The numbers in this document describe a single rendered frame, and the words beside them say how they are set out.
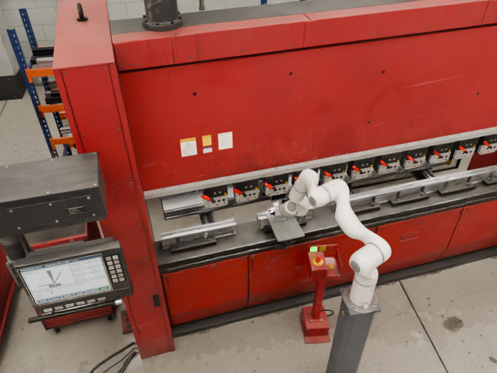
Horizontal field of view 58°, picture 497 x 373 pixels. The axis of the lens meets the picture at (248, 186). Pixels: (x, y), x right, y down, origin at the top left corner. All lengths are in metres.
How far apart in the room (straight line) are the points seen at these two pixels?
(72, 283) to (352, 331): 1.54
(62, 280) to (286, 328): 1.96
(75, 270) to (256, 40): 1.38
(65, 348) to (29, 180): 2.04
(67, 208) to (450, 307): 3.11
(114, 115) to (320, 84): 1.13
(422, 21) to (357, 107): 0.56
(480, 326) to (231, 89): 2.74
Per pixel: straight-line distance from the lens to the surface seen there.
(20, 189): 2.02
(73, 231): 3.19
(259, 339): 3.64
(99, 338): 3.82
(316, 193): 2.33
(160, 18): 2.27
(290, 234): 2.93
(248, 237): 3.08
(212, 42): 2.26
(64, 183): 1.97
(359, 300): 2.59
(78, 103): 2.12
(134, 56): 2.23
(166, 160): 2.57
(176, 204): 3.19
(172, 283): 3.14
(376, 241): 2.39
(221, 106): 2.45
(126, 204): 2.46
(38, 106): 4.49
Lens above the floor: 3.12
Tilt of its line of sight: 41 degrees down
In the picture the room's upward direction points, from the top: straight up
